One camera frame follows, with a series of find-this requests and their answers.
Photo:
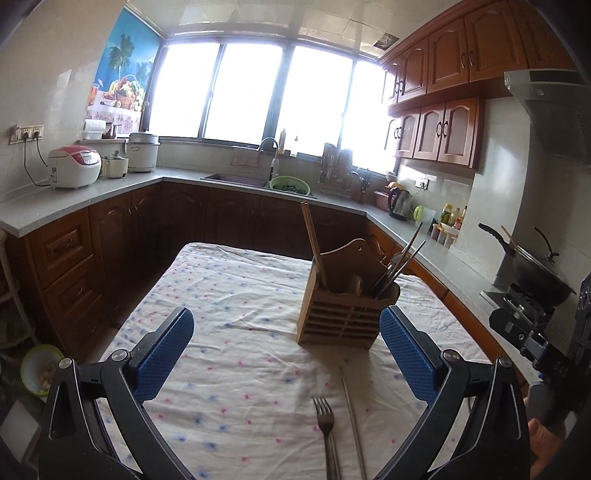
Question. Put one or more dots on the electric kettle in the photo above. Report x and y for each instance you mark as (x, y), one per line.
(400, 205)

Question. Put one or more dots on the kitchen sink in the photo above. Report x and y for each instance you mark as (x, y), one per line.
(235, 180)

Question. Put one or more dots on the metal fork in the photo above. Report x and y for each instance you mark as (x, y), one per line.
(325, 424)

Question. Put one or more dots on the green colander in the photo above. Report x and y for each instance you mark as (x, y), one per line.
(288, 185)

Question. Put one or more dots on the grey range hood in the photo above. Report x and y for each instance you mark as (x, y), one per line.
(554, 120)

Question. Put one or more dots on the green round utensil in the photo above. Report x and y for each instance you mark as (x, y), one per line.
(418, 213)

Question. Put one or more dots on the person's right hand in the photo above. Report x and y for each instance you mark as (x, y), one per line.
(545, 447)

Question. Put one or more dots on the small clear bottle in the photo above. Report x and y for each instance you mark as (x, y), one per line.
(294, 147)

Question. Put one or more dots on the green bowl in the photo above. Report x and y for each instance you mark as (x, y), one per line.
(41, 369)

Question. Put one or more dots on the white seasoning jars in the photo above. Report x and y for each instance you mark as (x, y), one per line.
(444, 236)

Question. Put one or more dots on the white dotted tablecloth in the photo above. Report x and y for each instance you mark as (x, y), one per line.
(240, 332)

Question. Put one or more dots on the wooden utensil holder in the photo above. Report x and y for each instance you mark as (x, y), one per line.
(344, 318)

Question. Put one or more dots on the wall socket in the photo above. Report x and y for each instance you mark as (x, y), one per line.
(27, 133)
(425, 182)

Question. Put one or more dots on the metal dish rack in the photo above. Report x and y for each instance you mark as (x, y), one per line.
(341, 170)

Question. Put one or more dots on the glass jar with yellow lid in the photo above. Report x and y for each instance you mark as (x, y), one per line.
(446, 214)

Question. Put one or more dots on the kitchen faucet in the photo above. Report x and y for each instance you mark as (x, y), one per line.
(273, 157)

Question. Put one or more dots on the white and pink rice cooker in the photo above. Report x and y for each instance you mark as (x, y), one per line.
(74, 166)

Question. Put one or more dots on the wall poster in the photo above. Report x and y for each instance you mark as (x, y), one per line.
(124, 69)

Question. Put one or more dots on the wooden spoon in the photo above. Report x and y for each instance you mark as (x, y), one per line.
(354, 284)

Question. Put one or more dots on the black wok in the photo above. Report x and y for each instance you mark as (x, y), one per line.
(540, 272)

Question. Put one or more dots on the pink plastic container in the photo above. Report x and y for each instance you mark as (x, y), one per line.
(382, 201)

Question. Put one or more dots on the small white cooker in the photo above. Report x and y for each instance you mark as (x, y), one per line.
(115, 166)

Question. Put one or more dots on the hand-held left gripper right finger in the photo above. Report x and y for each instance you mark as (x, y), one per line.
(408, 355)

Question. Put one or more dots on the yellow dish soap bottle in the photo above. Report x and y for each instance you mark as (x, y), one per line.
(282, 143)

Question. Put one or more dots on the gas stove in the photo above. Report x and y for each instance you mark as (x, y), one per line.
(517, 300)

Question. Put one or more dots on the paper towel roll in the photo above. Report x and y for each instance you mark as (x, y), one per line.
(94, 128)

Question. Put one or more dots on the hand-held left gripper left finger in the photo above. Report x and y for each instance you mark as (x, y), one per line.
(166, 355)

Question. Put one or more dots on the red cap sauce bottle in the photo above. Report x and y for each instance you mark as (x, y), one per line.
(457, 219)

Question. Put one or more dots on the kitchen window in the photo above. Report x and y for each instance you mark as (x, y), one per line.
(249, 92)

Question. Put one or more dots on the brown wooden upper cabinets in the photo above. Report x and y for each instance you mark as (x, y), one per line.
(452, 69)

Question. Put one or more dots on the brown jug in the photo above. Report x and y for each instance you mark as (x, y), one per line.
(109, 131)

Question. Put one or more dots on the tall white cooker pot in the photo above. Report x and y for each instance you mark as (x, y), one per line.
(143, 152)

